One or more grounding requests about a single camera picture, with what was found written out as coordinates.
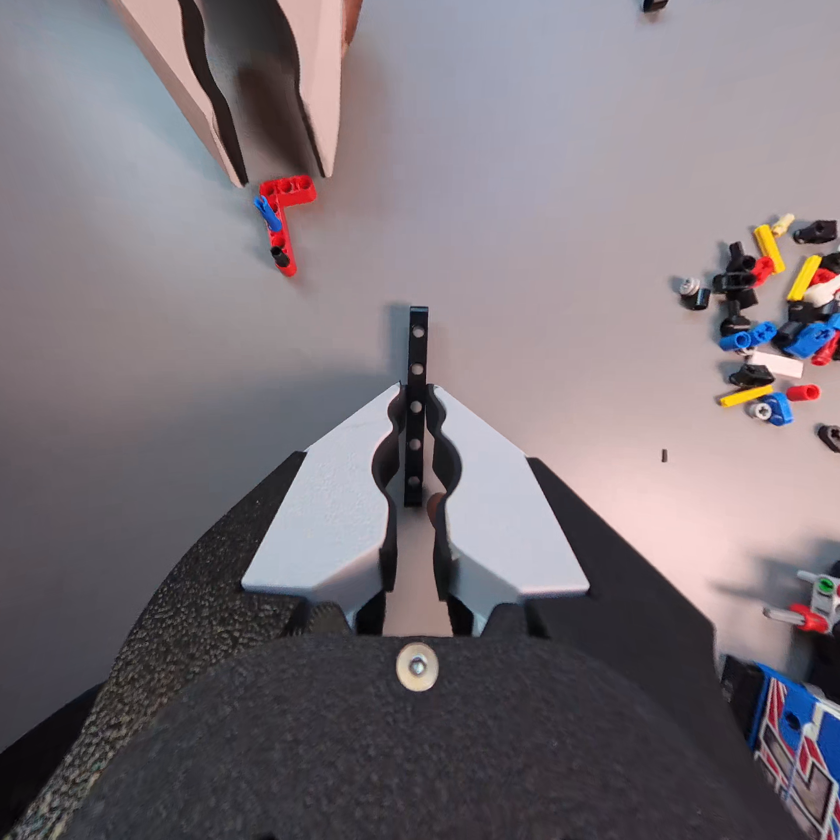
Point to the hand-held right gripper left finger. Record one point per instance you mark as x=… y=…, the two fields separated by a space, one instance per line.
x=321 y=525

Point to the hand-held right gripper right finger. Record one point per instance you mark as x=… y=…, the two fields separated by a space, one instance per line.
x=518 y=525

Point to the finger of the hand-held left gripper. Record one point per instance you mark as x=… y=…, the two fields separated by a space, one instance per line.
x=321 y=65
x=170 y=65

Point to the red angled lego beam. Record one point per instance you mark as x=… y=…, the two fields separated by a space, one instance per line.
x=295 y=190

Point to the long black lego beam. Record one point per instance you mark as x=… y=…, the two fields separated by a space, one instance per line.
x=417 y=426

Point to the long blue lego pin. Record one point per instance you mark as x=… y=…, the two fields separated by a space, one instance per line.
x=268 y=213

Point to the pile of mixed lego pieces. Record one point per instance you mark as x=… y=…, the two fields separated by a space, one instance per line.
x=774 y=328

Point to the small black lego connector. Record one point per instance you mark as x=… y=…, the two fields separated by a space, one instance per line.
x=655 y=5

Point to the partly built lego car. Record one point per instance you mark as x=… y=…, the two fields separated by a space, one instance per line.
x=800 y=741

